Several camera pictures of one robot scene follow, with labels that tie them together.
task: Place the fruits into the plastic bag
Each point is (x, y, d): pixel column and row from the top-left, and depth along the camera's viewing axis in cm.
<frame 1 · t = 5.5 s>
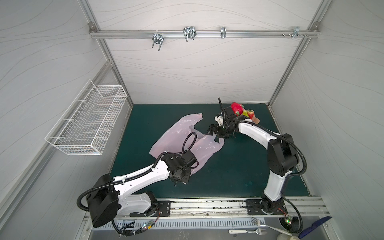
left hand: (186, 175, 78), fingers closed
right hand: (213, 130, 92), fingers open
pink plastic bag: (179, 137, 97), point 6 cm above the table

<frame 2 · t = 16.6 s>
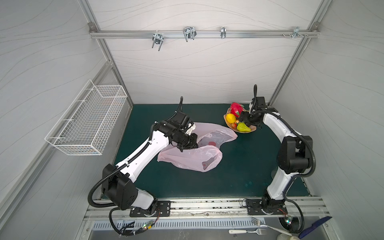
left hand: (200, 144, 75), fingers closed
right hand: (248, 115, 95), fingers open
pink plastic bag: (207, 156, 72), point 22 cm above the table
yellow lemon: (230, 118, 104), point 9 cm above the table
green pear on plate: (242, 127, 100), point 7 cm above the table
red fruit in bag: (212, 143, 100), on the table

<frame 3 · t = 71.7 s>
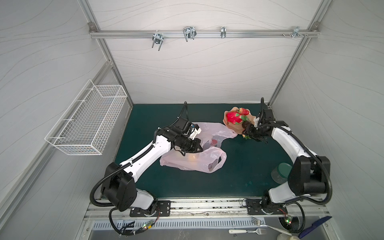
left hand: (204, 148, 76), fingers closed
right hand: (249, 130, 89), fingers open
pink dragon fruit: (235, 118, 103), point 9 cm above the table
green lid jar: (275, 170, 81), point 8 cm above the table
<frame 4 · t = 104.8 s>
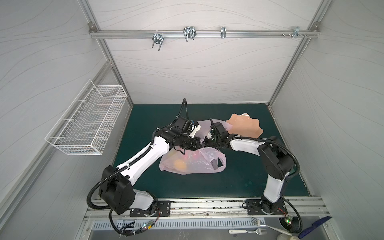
left hand: (203, 144, 77), fingers closed
right hand: (195, 143, 87), fingers open
pink plastic bag: (204, 160, 76), point 16 cm above the table
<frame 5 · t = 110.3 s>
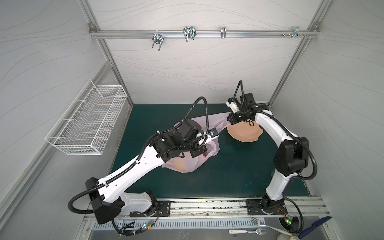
left hand: (206, 138, 68), fingers closed
right hand: (231, 114, 90), fingers closed
pink plastic bag: (188, 163, 85), point 6 cm above the table
